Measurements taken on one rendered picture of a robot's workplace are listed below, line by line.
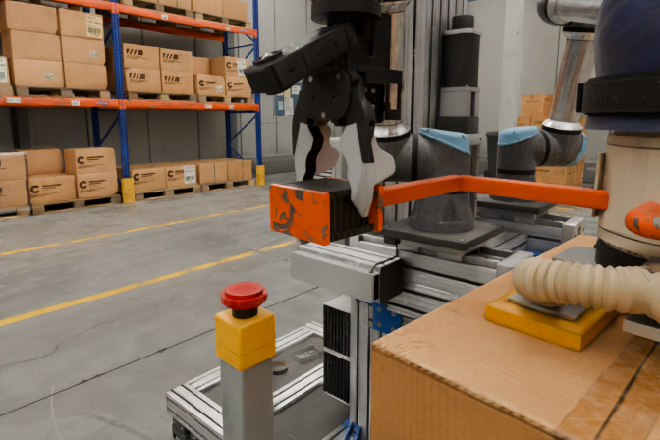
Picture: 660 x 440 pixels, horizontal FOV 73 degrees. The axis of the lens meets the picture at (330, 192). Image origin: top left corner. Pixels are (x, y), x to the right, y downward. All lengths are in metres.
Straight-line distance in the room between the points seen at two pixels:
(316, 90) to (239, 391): 0.46
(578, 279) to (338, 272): 0.71
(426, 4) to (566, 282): 0.96
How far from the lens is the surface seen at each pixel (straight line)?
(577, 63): 1.54
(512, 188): 0.62
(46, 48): 7.49
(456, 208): 1.05
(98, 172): 7.65
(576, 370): 0.48
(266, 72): 0.40
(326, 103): 0.46
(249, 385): 0.73
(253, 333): 0.69
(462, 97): 1.30
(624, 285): 0.46
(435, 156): 1.03
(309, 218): 0.43
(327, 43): 0.44
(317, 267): 1.13
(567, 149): 1.57
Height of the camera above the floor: 1.29
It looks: 9 degrees down
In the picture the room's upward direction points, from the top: straight up
